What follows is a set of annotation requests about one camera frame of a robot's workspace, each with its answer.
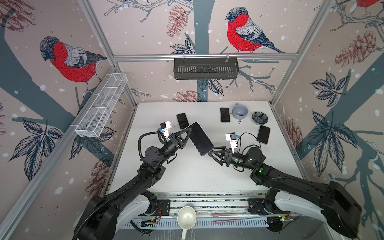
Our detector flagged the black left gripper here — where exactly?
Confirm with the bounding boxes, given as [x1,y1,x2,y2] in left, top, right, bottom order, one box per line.
[158,129,191,167]

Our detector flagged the black phone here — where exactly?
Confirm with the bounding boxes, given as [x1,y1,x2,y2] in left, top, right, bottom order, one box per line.
[257,126,271,144]
[188,122,214,156]
[177,113,190,130]
[220,108,231,123]

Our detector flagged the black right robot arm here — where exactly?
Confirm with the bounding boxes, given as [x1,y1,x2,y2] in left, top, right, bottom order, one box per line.
[209,146,362,239]

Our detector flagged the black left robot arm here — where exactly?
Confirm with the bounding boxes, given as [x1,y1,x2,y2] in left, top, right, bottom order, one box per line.
[73,128,192,240]

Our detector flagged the lavender cup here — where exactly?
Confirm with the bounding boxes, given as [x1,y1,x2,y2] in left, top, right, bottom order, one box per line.
[232,103,249,121]

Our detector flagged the dark grey small bowl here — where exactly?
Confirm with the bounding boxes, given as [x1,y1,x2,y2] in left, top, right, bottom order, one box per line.
[252,112,269,125]

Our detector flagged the white ladle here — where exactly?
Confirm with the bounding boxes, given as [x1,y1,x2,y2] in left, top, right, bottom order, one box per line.
[177,206,197,240]

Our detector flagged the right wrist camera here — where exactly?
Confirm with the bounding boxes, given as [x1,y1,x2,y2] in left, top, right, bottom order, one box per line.
[226,133,240,153]

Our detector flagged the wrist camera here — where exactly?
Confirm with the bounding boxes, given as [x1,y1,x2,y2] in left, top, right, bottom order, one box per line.
[226,133,240,153]
[159,121,172,138]

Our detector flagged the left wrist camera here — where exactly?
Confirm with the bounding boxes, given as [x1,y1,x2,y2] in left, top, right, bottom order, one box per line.
[159,121,172,138]

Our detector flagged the black hanging wire basket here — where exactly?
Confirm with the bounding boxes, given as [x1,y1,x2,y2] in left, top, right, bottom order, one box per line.
[174,58,239,80]

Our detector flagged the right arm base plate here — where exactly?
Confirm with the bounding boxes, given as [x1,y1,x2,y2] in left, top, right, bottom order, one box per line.
[248,198,290,216]

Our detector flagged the red pen on rail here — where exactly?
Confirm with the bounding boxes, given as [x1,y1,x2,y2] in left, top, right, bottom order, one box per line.
[214,219,242,225]

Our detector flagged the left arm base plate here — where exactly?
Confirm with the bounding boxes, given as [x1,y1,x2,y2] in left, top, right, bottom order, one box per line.
[143,200,171,217]

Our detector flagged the white mesh wall shelf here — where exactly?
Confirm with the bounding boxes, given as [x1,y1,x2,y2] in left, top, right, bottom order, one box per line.
[75,73,128,138]

